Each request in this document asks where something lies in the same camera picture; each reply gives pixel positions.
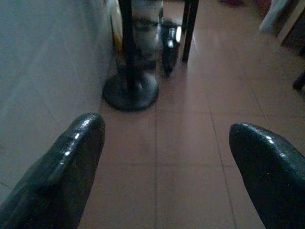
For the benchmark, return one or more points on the black stand with round base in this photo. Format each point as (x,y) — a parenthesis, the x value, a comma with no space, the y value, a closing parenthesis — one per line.
(128,95)

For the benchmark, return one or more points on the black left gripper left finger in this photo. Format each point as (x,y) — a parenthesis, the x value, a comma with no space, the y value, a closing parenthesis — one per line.
(62,171)

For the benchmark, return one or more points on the dark furniture leg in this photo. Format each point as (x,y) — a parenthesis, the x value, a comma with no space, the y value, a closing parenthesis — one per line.
(189,28)

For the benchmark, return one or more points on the black shiny shoe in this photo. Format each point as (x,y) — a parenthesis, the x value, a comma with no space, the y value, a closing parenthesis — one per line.
(169,52)

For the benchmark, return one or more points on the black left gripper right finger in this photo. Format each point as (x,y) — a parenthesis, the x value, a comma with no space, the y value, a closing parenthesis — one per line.
(274,176)

